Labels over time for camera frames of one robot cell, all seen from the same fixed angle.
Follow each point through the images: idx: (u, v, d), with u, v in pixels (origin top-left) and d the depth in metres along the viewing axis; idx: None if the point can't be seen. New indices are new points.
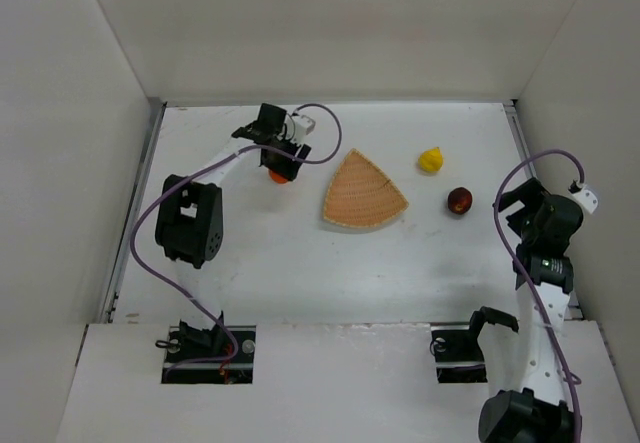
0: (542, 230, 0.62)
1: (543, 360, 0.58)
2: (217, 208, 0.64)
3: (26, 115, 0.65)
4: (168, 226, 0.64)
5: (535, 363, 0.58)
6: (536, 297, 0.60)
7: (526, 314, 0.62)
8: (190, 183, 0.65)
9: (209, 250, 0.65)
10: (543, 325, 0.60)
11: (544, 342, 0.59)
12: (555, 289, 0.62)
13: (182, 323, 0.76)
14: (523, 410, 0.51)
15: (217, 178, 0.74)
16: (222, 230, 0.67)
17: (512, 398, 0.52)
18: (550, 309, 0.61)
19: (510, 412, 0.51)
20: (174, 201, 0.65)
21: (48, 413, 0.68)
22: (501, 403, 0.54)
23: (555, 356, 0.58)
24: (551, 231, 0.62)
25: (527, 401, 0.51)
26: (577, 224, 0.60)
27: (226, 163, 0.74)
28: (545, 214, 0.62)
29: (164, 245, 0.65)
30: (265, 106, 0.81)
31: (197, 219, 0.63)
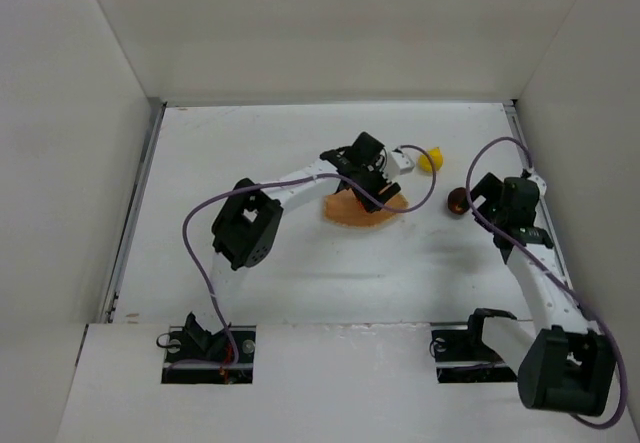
0: (511, 206, 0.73)
1: (557, 300, 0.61)
2: (272, 225, 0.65)
3: (25, 113, 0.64)
4: (226, 223, 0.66)
5: (552, 304, 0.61)
6: (526, 252, 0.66)
7: (525, 273, 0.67)
8: (259, 191, 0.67)
9: (251, 258, 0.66)
10: (544, 272, 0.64)
11: (549, 285, 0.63)
12: (542, 246, 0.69)
13: (189, 315, 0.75)
14: (563, 344, 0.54)
15: (285, 196, 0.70)
16: (270, 244, 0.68)
17: (547, 335, 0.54)
18: (543, 260, 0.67)
19: (554, 350, 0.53)
20: (238, 201, 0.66)
21: (48, 415, 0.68)
22: (536, 355, 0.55)
23: (566, 297, 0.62)
24: (518, 203, 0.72)
25: (563, 335, 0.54)
26: (538, 193, 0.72)
27: (302, 183, 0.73)
28: (508, 191, 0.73)
29: (216, 236, 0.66)
30: (362, 136, 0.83)
31: (253, 226, 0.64)
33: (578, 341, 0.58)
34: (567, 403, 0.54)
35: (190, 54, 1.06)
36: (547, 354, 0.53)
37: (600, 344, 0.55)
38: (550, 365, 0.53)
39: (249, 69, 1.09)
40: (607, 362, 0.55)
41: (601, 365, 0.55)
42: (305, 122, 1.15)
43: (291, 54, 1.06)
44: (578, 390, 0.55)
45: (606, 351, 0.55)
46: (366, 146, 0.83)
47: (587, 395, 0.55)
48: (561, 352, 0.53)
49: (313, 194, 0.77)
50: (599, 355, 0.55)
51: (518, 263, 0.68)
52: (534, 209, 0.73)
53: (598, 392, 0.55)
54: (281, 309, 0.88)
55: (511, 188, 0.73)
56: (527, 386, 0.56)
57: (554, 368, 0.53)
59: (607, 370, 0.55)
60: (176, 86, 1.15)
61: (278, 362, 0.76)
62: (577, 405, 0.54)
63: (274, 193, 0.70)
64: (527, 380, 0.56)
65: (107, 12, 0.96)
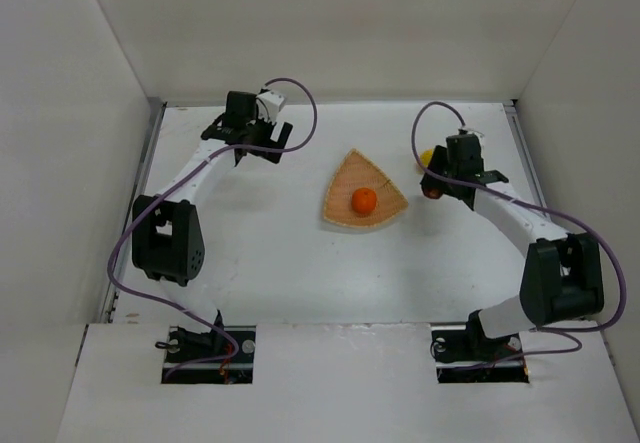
0: (460, 159, 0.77)
1: (531, 219, 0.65)
2: (195, 224, 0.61)
3: (26, 115, 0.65)
4: (145, 250, 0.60)
5: (529, 223, 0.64)
6: (490, 190, 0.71)
7: (496, 209, 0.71)
8: (162, 201, 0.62)
9: (192, 267, 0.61)
10: (509, 201, 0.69)
11: (521, 211, 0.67)
12: (501, 182, 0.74)
13: (182, 328, 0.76)
14: (551, 254, 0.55)
15: (189, 192, 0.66)
16: (201, 246, 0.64)
17: (537, 249, 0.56)
18: (506, 193, 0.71)
19: (548, 261, 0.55)
20: (146, 224, 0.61)
21: (49, 415, 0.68)
22: (532, 273, 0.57)
23: (537, 216, 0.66)
24: (466, 154, 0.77)
25: (550, 246, 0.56)
26: (478, 140, 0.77)
27: (199, 172, 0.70)
28: (454, 147, 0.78)
29: (143, 270, 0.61)
30: (231, 97, 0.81)
31: (175, 237, 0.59)
33: (563, 247, 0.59)
34: (571, 306, 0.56)
35: (190, 54, 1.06)
36: (542, 268, 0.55)
37: (584, 243, 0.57)
38: (547, 278, 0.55)
39: (249, 69, 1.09)
40: (595, 257, 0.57)
41: (588, 261, 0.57)
42: (306, 122, 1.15)
43: (291, 54, 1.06)
44: (576, 290, 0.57)
45: (591, 246, 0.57)
46: (239, 104, 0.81)
47: (586, 293, 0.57)
48: (552, 258, 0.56)
49: (216, 175, 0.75)
50: (587, 252, 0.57)
51: (488, 204, 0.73)
52: (481, 156, 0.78)
53: (595, 287, 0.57)
54: (282, 309, 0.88)
55: (454, 144, 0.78)
56: (534, 305, 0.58)
57: (552, 279, 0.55)
59: (597, 264, 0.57)
60: (176, 87, 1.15)
61: (277, 362, 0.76)
62: (581, 306, 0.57)
63: (177, 196, 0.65)
64: (531, 297, 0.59)
65: (106, 12, 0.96)
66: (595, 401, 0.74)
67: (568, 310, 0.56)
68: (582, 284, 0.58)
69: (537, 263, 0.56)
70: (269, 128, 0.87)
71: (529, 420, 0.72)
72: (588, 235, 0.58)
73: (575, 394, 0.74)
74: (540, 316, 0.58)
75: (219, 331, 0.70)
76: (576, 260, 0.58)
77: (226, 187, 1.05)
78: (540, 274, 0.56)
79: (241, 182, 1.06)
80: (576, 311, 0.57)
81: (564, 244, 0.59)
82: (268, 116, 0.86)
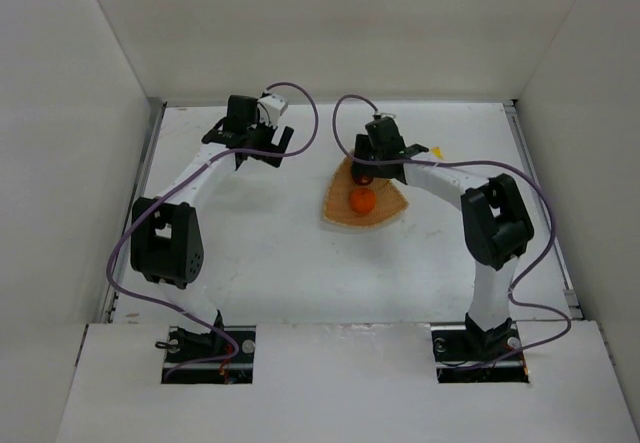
0: (382, 141, 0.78)
1: (456, 175, 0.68)
2: (193, 226, 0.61)
3: (26, 116, 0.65)
4: (144, 252, 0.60)
5: (455, 179, 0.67)
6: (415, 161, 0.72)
7: (426, 177, 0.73)
8: (161, 204, 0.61)
9: (191, 271, 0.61)
10: (434, 166, 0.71)
11: (446, 171, 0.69)
12: (423, 153, 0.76)
13: (181, 327, 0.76)
14: (480, 199, 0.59)
15: (189, 194, 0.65)
16: (200, 248, 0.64)
17: (468, 199, 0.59)
18: (430, 159, 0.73)
19: (479, 205, 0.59)
20: (145, 226, 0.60)
21: (49, 415, 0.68)
22: (470, 221, 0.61)
23: (460, 171, 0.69)
24: (386, 136, 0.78)
25: (477, 192, 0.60)
26: (393, 120, 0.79)
27: (200, 174, 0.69)
28: (373, 132, 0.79)
29: (143, 272, 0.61)
30: (232, 101, 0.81)
31: (173, 240, 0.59)
33: (488, 190, 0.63)
34: (509, 239, 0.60)
35: (190, 54, 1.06)
36: (476, 212, 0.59)
37: (504, 182, 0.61)
38: (484, 220, 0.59)
39: (249, 69, 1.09)
40: (514, 190, 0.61)
41: (513, 197, 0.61)
42: (306, 122, 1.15)
43: (291, 54, 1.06)
44: (508, 224, 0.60)
45: (510, 183, 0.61)
46: (240, 108, 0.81)
47: (517, 224, 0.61)
48: (483, 204, 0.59)
49: (216, 178, 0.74)
50: (508, 189, 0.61)
51: (418, 175, 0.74)
52: (401, 132, 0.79)
53: (524, 217, 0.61)
54: (282, 310, 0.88)
55: (373, 129, 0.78)
56: (482, 251, 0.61)
57: (486, 219, 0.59)
59: (519, 198, 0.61)
60: (177, 87, 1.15)
61: (277, 362, 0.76)
62: (517, 236, 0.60)
63: (177, 198, 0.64)
64: (478, 244, 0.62)
65: (106, 12, 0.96)
66: (596, 401, 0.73)
67: (508, 242, 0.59)
68: (512, 218, 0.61)
69: (471, 209, 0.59)
70: (270, 132, 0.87)
71: (529, 420, 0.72)
72: (504, 174, 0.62)
73: (575, 393, 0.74)
74: (489, 258, 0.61)
75: (219, 331, 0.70)
76: (501, 199, 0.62)
77: (226, 187, 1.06)
78: (479, 222, 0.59)
79: (241, 182, 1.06)
80: (514, 243, 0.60)
81: (488, 188, 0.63)
82: (269, 120, 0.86)
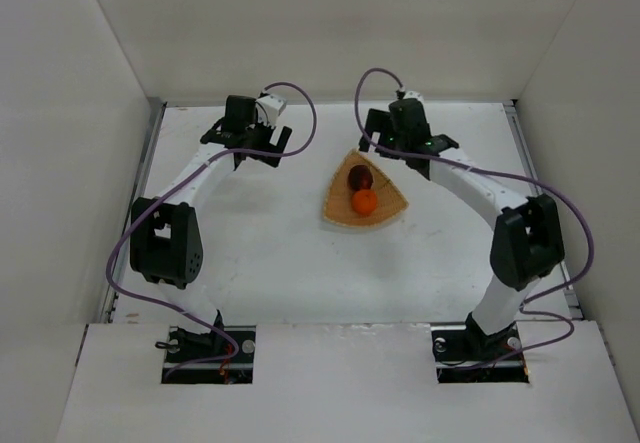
0: (408, 127, 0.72)
1: (492, 187, 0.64)
2: (193, 226, 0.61)
3: (26, 116, 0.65)
4: (143, 252, 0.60)
5: (490, 192, 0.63)
6: (445, 160, 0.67)
7: (453, 178, 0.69)
8: (160, 204, 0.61)
9: (190, 271, 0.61)
10: (467, 171, 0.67)
11: (479, 179, 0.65)
12: (452, 149, 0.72)
13: (181, 327, 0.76)
14: (517, 221, 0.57)
15: (189, 194, 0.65)
16: (200, 248, 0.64)
17: (504, 220, 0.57)
18: (460, 160, 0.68)
19: (515, 227, 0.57)
20: (144, 226, 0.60)
21: (49, 414, 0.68)
22: (501, 242, 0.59)
23: (494, 181, 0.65)
24: (412, 120, 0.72)
25: (515, 213, 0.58)
26: (420, 104, 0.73)
27: (199, 175, 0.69)
28: (398, 116, 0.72)
29: (142, 273, 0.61)
30: (231, 101, 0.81)
31: (172, 241, 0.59)
33: (524, 210, 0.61)
34: (539, 264, 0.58)
35: (190, 54, 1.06)
36: (511, 235, 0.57)
37: (544, 205, 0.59)
38: (517, 244, 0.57)
39: (249, 69, 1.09)
40: (553, 213, 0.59)
41: (550, 220, 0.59)
42: (305, 122, 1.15)
43: (291, 54, 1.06)
44: (540, 248, 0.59)
45: (550, 205, 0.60)
46: (238, 107, 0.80)
47: (549, 249, 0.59)
48: (519, 226, 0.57)
49: (215, 178, 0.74)
50: (547, 212, 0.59)
51: (444, 173, 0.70)
52: (427, 121, 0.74)
53: (556, 242, 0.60)
54: (282, 310, 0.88)
55: (399, 111, 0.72)
56: (507, 272, 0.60)
57: (520, 242, 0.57)
59: (556, 221, 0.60)
60: (176, 87, 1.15)
61: (277, 362, 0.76)
62: (546, 261, 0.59)
63: (176, 198, 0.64)
64: (504, 264, 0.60)
65: (106, 12, 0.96)
66: (596, 402, 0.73)
67: (537, 267, 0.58)
68: (545, 241, 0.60)
69: (505, 230, 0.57)
70: (269, 132, 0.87)
71: (529, 420, 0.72)
72: (543, 194, 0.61)
73: (575, 393, 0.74)
74: (513, 280, 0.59)
75: (219, 331, 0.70)
76: (537, 220, 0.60)
77: (226, 187, 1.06)
78: (511, 243, 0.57)
79: (241, 183, 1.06)
80: (543, 268, 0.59)
81: (525, 208, 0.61)
82: (267, 120, 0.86)
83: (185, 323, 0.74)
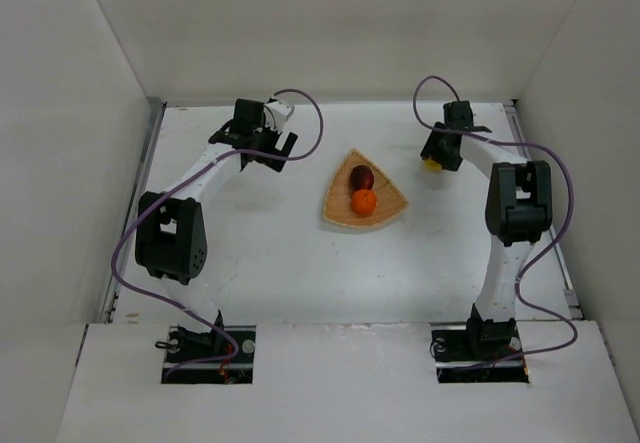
0: (452, 117, 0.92)
1: (501, 153, 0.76)
2: (199, 223, 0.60)
3: (25, 116, 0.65)
4: (148, 247, 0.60)
5: (498, 155, 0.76)
6: (472, 134, 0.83)
7: (475, 150, 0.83)
8: (167, 199, 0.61)
9: (194, 267, 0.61)
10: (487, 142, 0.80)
11: (494, 147, 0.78)
12: (483, 132, 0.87)
13: (181, 327, 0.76)
14: (505, 169, 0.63)
15: (195, 191, 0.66)
16: (204, 245, 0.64)
17: (496, 167, 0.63)
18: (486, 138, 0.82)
19: (503, 175, 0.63)
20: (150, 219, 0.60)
21: (49, 415, 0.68)
22: (492, 190, 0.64)
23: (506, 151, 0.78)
24: (457, 114, 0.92)
25: (507, 164, 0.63)
26: (467, 104, 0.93)
27: (206, 172, 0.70)
28: (447, 111, 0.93)
29: (147, 267, 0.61)
30: (239, 103, 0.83)
31: (178, 236, 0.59)
33: (521, 171, 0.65)
34: (522, 219, 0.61)
35: (190, 54, 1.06)
36: (499, 181, 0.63)
37: (537, 165, 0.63)
38: (502, 190, 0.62)
39: (249, 69, 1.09)
40: (546, 175, 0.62)
41: (542, 182, 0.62)
42: (306, 122, 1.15)
43: (291, 54, 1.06)
44: (528, 207, 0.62)
45: (545, 169, 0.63)
46: (246, 110, 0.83)
47: (538, 211, 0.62)
48: (507, 175, 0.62)
49: (222, 178, 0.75)
50: (539, 173, 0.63)
51: (472, 148, 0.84)
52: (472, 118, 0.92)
53: (546, 206, 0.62)
54: (282, 309, 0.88)
55: (448, 107, 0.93)
56: (494, 222, 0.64)
57: (504, 190, 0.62)
59: (548, 186, 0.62)
60: (177, 88, 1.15)
61: (277, 362, 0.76)
62: (532, 219, 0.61)
63: (183, 194, 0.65)
64: (493, 217, 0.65)
65: (106, 12, 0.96)
66: (595, 401, 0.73)
67: (519, 222, 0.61)
68: (535, 203, 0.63)
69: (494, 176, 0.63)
70: (276, 137, 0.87)
71: (530, 419, 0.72)
72: (542, 160, 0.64)
73: (575, 393, 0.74)
74: (497, 230, 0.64)
75: (219, 331, 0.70)
76: (532, 182, 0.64)
77: (226, 188, 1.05)
78: (497, 189, 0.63)
79: (241, 182, 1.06)
80: (527, 226, 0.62)
81: (523, 170, 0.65)
82: (274, 125, 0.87)
83: (186, 323, 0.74)
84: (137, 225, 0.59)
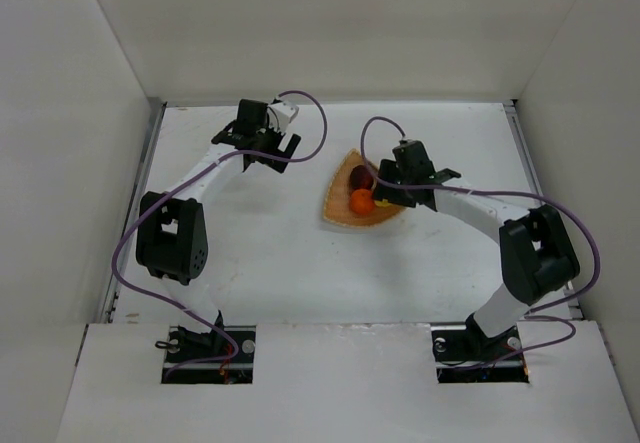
0: (411, 166, 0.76)
1: (492, 205, 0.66)
2: (200, 223, 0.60)
3: (26, 115, 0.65)
4: (149, 247, 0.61)
5: (493, 209, 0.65)
6: (448, 187, 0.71)
7: (457, 204, 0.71)
8: (168, 201, 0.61)
9: (194, 267, 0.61)
10: (467, 193, 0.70)
11: (481, 199, 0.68)
12: (454, 178, 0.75)
13: (181, 327, 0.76)
14: (519, 230, 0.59)
15: (196, 192, 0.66)
16: (205, 245, 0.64)
17: (508, 231, 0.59)
18: (462, 186, 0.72)
19: (519, 236, 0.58)
20: (152, 220, 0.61)
21: (49, 414, 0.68)
22: (509, 255, 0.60)
23: (497, 200, 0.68)
24: (415, 159, 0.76)
25: (518, 224, 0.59)
26: (421, 144, 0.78)
27: (208, 172, 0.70)
28: (401, 157, 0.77)
29: (147, 267, 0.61)
30: (242, 103, 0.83)
31: (179, 236, 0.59)
33: (528, 222, 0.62)
34: (551, 275, 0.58)
35: (190, 54, 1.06)
36: (516, 245, 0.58)
37: (546, 215, 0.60)
38: (523, 252, 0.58)
39: (249, 69, 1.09)
40: (558, 223, 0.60)
41: (556, 229, 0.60)
42: (306, 122, 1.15)
43: (291, 54, 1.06)
44: (550, 260, 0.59)
45: (554, 216, 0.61)
46: (250, 111, 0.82)
47: (562, 260, 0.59)
48: (523, 235, 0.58)
49: (224, 179, 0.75)
50: (551, 222, 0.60)
51: (448, 202, 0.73)
52: (430, 158, 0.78)
53: (569, 253, 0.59)
54: (282, 310, 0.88)
55: (401, 153, 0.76)
56: (518, 286, 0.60)
57: (526, 251, 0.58)
59: (564, 232, 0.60)
60: (177, 88, 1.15)
61: (277, 362, 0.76)
62: (560, 272, 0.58)
63: (185, 195, 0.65)
64: (516, 281, 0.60)
65: (107, 12, 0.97)
66: (596, 401, 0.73)
67: (549, 279, 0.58)
68: (556, 254, 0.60)
69: (509, 240, 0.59)
70: (278, 137, 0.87)
71: (529, 419, 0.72)
72: (547, 207, 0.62)
73: (574, 393, 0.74)
74: (526, 294, 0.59)
75: (219, 331, 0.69)
76: (543, 231, 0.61)
77: (226, 188, 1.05)
78: (517, 253, 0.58)
79: (240, 183, 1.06)
80: (557, 280, 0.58)
81: (529, 220, 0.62)
82: (277, 126, 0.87)
83: (186, 323, 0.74)
84: (137, 225, 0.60)
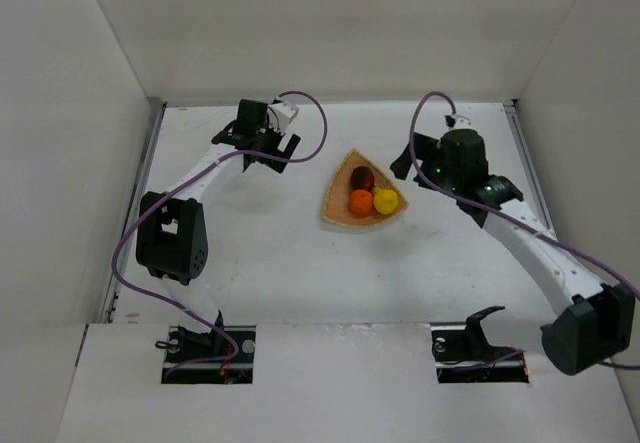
0: (462, 165, 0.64)
1: (560, 264, 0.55)
2: (200, 222, 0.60)
3: (25, 115, 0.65)
4: (149, 247, 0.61)
5: (560, 271, 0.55)
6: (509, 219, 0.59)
7: (513, 239, 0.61)
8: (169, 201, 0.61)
9: (194, 267, 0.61)
10: (533, 236, 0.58)
11: (548, 250, 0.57)
12: (515, 200, 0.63)
13: (181, 327, 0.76)
14: (589, 319, 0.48)
15: (196, 192, 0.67)
16: (205, 245, 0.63)
17: (576, 317, 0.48)
18: (525, 220, 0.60)
19: (586, 326, 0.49)
20: (152, 219, 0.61)
21: (49, 414, 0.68)
22: (564, 333, 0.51)
23: (567, 256, 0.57)
24: (470, 160, 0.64)
25: (589, 310, 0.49)
26: (480, 139, 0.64)
27: (209, 172, 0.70)
28: (454, 151, 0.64)
29: (147, 266, 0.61)
30: (243, 103, 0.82)
31: (179, 236, 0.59)
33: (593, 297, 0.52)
34: (598, 358, 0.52)
35: (190, 54, 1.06)
36: (580, 332, 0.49)
37: (619, 297, 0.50)
38: (584, 341, 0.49)
39: (249, 69, 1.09)
40: (628, 308, 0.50)
41: (624, 315, 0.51)
42: (306, 122, 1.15)
43: (291, 54, 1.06)
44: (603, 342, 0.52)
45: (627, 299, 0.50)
46: (250, 111, 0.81)
47: (615, 343, 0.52)
48: (590, 324, 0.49)
49: (224, 178, 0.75)
50: (623, 307, 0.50)
51: (502, 230, 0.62)
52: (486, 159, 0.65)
53: (624, 335, 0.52)
54: (282, 310, 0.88)
55: (455, 148, 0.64)
56: (561, 356, 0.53)
57: (586, 341, 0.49)
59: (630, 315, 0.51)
60: (178, 87, 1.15)
61: (277, 362, 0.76)
62: (608, 353, 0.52)
63: (185, 195, 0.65)
64: (558, 350, 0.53)
65: (107, 12, 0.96)
66: (597, 402, 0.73)
67: (595, 361, 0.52)
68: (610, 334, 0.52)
69: (574, 327, 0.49)
70: (278, 137, 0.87)
71: (529, 419, 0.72)
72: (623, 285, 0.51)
73: (574, 393, 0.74)
74: (568, 368, 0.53)
75: (219, 331, 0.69)
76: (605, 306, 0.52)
77: (226, 188, 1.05)
78: (577, 340, 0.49)
79: (240, 183, 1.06)
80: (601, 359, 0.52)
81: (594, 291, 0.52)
82: (277, 126, 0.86)
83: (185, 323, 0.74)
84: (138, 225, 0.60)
